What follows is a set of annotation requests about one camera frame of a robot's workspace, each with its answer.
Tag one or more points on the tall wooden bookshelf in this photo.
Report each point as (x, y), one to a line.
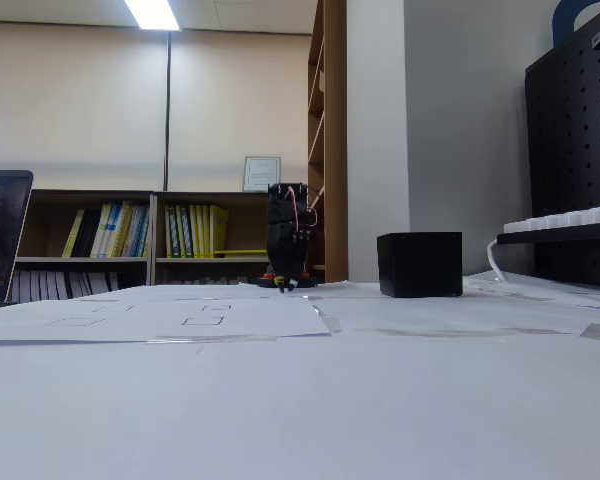
(336, 150)

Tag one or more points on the low wooden bookshelf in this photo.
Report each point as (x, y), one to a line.
(50, 225)

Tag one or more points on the yellow stick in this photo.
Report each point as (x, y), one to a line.
(240, 251)

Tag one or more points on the black open box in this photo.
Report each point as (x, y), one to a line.
(420, 265)

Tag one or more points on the paper sheet with drawn squares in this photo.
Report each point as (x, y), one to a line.
(145, 325)

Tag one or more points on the wide yellow binder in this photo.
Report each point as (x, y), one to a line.
(220, 230)

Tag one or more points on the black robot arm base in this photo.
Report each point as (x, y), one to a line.
(307, 282)

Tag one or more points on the laptop with dark screen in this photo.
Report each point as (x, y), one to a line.
(0, 235)

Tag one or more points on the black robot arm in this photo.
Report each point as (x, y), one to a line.
(282, 205)

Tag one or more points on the blue curved object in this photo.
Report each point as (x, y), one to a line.
(562, 20)

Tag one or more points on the white power strip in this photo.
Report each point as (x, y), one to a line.
(565, 219)

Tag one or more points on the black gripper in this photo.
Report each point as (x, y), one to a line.
(286, 256)

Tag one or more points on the black pegboard shelf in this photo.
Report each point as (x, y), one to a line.
(555, 236)

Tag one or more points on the rectangular ceiling light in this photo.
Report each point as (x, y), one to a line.
(152, 14)

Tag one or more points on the black pegboard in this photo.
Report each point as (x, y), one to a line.
(570, 140)

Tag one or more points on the framed white certificate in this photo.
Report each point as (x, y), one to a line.
(262, 174)

